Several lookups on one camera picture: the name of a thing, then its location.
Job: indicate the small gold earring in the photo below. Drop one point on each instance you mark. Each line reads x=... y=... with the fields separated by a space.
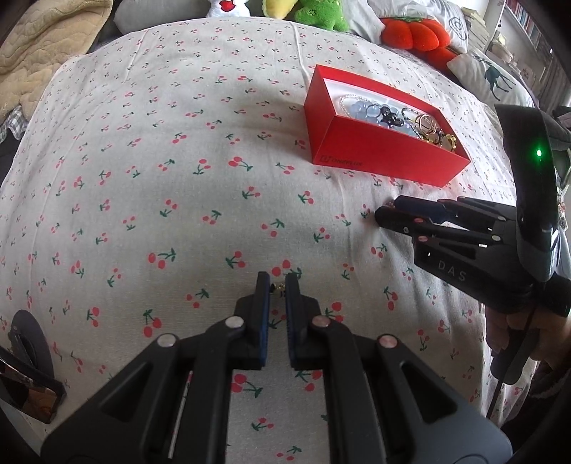
x=281 y=291

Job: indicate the plain grey pillow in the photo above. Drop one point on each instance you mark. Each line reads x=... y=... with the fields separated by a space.
x=156 y=13

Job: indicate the green plush toy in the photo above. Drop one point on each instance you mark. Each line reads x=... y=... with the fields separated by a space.
x=321 y=13

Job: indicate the white deer print pillow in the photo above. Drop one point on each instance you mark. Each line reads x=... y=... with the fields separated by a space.
x=486 y=80

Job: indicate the black bead cluster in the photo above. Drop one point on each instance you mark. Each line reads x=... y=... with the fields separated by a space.
x=389 y=117

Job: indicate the yellow plush toy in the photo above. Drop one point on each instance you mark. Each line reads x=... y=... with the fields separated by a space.
x=279 y=6

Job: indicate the stack of books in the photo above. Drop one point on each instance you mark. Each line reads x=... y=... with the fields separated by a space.
x=475 y=29

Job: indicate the red cardboard box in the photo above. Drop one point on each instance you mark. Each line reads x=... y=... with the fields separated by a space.
x=379 y=151

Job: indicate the orange plush toy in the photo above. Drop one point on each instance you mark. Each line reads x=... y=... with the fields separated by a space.
x=415 y=38

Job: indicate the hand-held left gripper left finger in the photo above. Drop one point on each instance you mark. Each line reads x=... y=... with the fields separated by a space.
x=264 y=314

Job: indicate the person's right hand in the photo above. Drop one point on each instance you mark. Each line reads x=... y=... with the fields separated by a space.
x=496 y=332

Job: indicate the white bookshelf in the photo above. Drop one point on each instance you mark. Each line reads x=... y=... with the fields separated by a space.
x=526 y=26

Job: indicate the black glossy phone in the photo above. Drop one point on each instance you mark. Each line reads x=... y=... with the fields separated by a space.
x=31 y=395

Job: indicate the cherry print tablecloth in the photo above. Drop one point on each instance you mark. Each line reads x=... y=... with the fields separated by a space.
x=178 y=178

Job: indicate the white plush toy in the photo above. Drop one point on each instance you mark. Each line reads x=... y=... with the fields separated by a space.
x=227 y=6

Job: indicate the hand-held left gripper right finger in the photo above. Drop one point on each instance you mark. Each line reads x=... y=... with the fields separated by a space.
x=291 y=314

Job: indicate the plaid cloth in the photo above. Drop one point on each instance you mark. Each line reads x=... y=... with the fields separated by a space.
x=15 y=122

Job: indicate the black round disc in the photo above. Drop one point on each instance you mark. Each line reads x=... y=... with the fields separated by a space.
x=31 y=332

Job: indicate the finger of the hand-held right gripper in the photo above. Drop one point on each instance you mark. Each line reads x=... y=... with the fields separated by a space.
x=397 y=218
x=415 y=206

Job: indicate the beige quilted blanket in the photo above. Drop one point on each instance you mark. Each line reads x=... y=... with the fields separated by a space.
x=49 y=40

